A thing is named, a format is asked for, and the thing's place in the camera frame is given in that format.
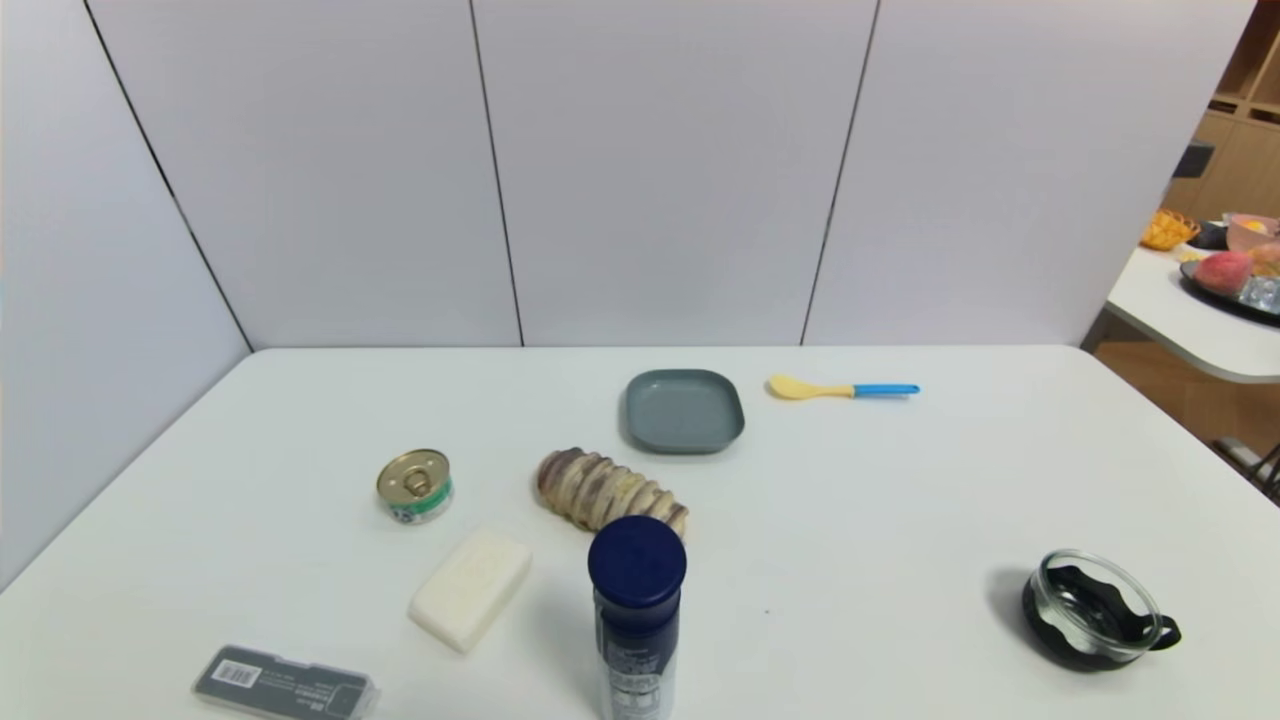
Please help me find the white round table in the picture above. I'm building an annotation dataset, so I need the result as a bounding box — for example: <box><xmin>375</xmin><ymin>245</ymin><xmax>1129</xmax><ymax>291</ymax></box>
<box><xmin>1105</xmin><ymin>243</ymin><xmax>1280</xmax><ymax>385</ymax></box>

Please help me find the chair leg base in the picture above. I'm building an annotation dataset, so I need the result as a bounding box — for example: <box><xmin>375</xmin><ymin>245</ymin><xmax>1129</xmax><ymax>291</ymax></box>
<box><xmin>1212</xmin><ymin>435</ymin><xmax>1280</xmax><ymax>501</ymax></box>

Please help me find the red peach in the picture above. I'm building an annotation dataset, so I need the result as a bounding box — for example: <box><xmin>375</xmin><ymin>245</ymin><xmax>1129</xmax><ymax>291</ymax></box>
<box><xmin>1193</xmin><ymin>250</ymin><xmax>1256</xmax><ymax>297</ymax></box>

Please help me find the orange basket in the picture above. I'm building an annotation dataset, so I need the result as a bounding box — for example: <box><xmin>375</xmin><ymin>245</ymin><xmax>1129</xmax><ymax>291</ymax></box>
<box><xmin>1141</xmin><ymin>208</ymin><xmax>1200</xmax><ymax>251</ymax></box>

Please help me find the black tray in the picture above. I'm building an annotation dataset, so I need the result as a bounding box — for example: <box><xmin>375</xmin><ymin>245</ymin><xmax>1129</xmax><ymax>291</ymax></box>
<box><xmin>1180</xmin><ymin>258</ymin><xmax>1280</xmax><ymax>326</ymax></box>

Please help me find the pink bowl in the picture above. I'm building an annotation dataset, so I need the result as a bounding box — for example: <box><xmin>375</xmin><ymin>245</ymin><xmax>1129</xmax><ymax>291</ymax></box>
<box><xmin>1226</xmin><ymin>212</ymin><xmax>1280</xmax><ymax>253</ymax></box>

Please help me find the white soap bar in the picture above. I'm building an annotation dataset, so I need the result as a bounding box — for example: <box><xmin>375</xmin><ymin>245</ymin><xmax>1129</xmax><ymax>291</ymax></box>
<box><xmin>407</xmin><ymin>529</ymin><xmax>533</xmax><ymax>655</ymax></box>

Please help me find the glass bowl black sleeve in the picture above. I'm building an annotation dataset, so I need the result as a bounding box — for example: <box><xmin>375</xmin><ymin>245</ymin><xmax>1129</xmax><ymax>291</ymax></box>
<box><xmin>1022</xmin><ymin>549</ymin><xmax>1183</xmax><ymax>672</ymax></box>

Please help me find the grey square dish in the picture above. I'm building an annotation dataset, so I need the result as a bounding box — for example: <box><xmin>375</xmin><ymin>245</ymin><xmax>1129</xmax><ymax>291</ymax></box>
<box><xmin>622</xmin><ymin>369</ymin><xmax>746</xmax><ymax>455</ymax></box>

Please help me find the wooden shelf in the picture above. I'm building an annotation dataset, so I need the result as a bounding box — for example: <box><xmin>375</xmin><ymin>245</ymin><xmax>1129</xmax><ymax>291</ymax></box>
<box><xmin>1165</xmin><ymin>0</ymin><xmax>1280</xmax><ymax>226</ymax></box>

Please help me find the blue-capped bottle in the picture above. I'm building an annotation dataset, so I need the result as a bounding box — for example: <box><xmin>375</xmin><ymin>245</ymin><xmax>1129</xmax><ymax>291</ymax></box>
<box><xmin>587</xmin><ymin>516</ymin><xmax>688</xmax><ymax>720</ymax></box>

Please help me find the black case with barcode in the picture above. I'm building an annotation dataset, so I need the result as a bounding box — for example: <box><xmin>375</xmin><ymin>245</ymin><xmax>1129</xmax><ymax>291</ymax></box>
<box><xmin>192</xmin><ymin>645</ymin><xmax>381</xmax><ymax>720</ymax></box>

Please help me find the yellow spoon blue handle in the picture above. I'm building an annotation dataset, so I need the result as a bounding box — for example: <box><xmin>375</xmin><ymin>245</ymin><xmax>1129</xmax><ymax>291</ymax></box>
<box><xmin>768</xmin><ymin>374</ymin><xmax>921</xmax><ymax>401</ymax></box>

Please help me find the gold-lidded tin can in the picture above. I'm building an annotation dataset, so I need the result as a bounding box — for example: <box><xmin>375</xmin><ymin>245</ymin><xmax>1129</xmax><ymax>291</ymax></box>
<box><xmin>376</xmin><ymin>448</ymin><xmax>453</xmax><ymax>526</ymax></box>

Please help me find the striped bread roll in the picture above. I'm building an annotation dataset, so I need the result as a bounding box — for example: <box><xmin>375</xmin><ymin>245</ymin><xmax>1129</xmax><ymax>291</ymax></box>
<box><xmin>535</xmin><ymin>447</ymin><xmax>690</xmax><ymax>541</ymax></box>

